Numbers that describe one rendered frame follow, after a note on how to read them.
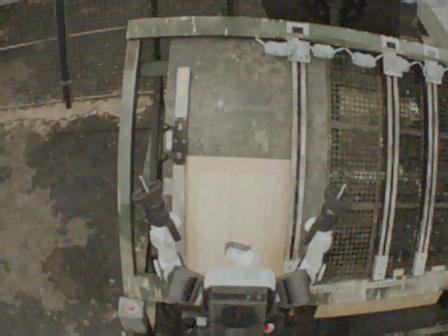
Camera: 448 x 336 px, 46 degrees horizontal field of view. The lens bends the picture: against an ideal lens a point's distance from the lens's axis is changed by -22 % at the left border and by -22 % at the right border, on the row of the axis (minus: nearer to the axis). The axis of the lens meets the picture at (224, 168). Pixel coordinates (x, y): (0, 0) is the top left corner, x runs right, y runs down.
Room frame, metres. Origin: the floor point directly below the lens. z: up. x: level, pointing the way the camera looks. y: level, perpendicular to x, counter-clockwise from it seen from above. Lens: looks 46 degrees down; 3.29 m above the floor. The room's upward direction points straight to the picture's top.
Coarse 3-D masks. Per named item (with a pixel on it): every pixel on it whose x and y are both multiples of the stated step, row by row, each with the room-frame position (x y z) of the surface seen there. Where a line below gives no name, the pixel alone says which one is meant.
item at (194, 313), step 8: (176, 304) 1.54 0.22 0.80; (176, 312) 1.54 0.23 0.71; (184, 312) 1.53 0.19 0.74; (192, 312) 1.53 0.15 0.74; (200, 312) 1.53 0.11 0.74; (184, 320) 1.46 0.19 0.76; (192, 320) 1.46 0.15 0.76; (200, 320) 1.46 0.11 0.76; (272, 320) 1.46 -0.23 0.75; (192, 328) 1.44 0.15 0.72; (200, 328) 1.43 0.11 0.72; (272, 328) 1.43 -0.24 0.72
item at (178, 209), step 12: (180, 72) 2.21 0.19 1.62; (180, 84) 2.17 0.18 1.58; (180, 96) 2.15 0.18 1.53; (180, 108) 2.10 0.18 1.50; (180, 168) 1.94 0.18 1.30; (180, 180) 1.91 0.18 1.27; (180, 192) 1.88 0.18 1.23; (180, 204) 1.85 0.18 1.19; (180, 216) 1.81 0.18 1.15; (180, 228) 1.78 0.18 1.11; (180, 240) 1.74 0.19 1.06; (180, 252) 1.71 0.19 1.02
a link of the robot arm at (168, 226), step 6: (168, 216) 1.53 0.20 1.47; (174, 216) 1.57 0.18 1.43; (150, 222) 1.51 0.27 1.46; (162, 222) 1.51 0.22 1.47; (168, 222) 1.51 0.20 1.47; (174, 222) 1.55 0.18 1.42; (180, 222) 1.57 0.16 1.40; (156, 228) 1.52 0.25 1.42; (162, 228) 1.51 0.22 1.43; (168, 228) 1.50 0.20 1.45; (174, 228) 1.50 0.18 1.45; (168, 234) 1.51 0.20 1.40; (174, 234) 1.49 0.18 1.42; (180, 234) 1.51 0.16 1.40; (174, 240) 1.49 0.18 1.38
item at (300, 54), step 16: (288, 32) 2.26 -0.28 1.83; (304, 32) 2.26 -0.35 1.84; (304, 48) 2.10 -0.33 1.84; (304, 64) 2.19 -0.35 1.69; (304, 80) 2.14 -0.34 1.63; (304, 96) 2.10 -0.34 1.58; (304, 112) 2.05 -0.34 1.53; (304, 128) 2.01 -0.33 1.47; (304, 144) 1.97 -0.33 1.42; (304, 160) 1.92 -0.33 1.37; (288, 208) 1.82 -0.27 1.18; (288, 224) 1.76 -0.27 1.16; (288, 240) 1.71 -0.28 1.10; (288, 256) 1.66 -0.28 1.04; (288, 272) 1.61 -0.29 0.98
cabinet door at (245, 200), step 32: (192, 160) 1.98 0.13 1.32; (224, 160) 1.97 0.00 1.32; (256, 160) 1.97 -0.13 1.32; (288, 160) 1.97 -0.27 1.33; (192, 192) 1.89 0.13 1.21; (224, 192) 1.89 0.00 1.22; (256, 192) 1.89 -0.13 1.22; (288, 192) 1.88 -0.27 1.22; (192, 224) 1.80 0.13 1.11; (224, 224) 1.80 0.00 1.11; (256, 224) 1.80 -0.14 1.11; (192, 256) 1.71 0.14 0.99
